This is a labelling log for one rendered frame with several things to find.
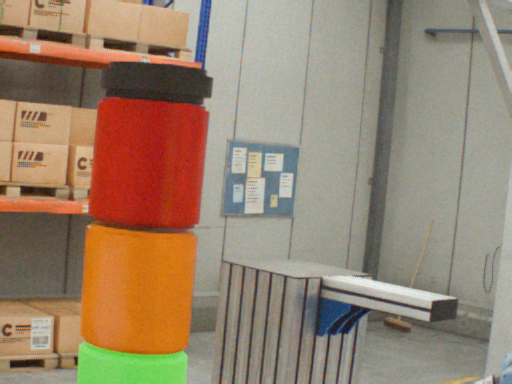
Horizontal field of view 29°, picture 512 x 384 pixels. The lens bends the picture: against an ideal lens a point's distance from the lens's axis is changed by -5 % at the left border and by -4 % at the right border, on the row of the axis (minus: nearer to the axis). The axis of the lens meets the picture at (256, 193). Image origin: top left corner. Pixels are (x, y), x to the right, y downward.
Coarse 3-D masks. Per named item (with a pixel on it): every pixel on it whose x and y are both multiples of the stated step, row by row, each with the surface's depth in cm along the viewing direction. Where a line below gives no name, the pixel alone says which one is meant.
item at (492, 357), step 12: (504, 228) 508; (504, 240) 507; (504, 252) 507; (504, 264) 507; (504, 276) 507; (504, 288) 506; (504, 300) 506; (504, 312) 506; (492, 324) 510; (504, 324) 505; (492, 336) 510; (504, 336) 505; (492, 348) 509; (504, 348) 505; (492, 360) 509; (492, 372) 509
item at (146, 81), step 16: (112, 64) 44; (128, 64) 43; (144, 64) 43; (160, 64) 43; (112, 80) 43; (128, 80) 43; (144, 80) 43; (160, 80) 43; (176, 80) 43; (192, 80) 43; (208, 80) 44; (112, 96) 45; (128, 96) 43; (144, 96) 43; (160, 96) 43; (176, 96) 43; (192, 96) 44; (208, 96) 44
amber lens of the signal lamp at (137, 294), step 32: (96, 224) 44; (96, 256) 44; (128, 256) 43; (160, 256) 43; (192, 256) 45; (96, 288) 44; (128, 288) 43; (160, 288) 43; (192, 288) 45; (96, 320) 44; (128, 320) 43; (160, 320) 43; (128, 352) 43; (160, 352) 44
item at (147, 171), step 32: (96, 128) 44; (128, 128) 43; (160, 128) 43; (192, 128) 44; (96, 160) 44; (128, 160) 43; (160, 160) 43; (192, 160) 44; (96, 192) 44; (128, 192) 43; (160, 192) 43; (192, 192) 44; (128, 224) 43; (160, 224) 43; (192, 224) 45
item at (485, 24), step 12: (468, 0) 455; (480, 0) 453; (492, 0) 459; (480, 12) 456; (480, 24) 462; (492, 24) 463; (492, 36) 464; (492, 48) 468; (492, 60) 474; (504, 60) 475; (504, 72) 476; (504, 84) 481; (504, 96) 487
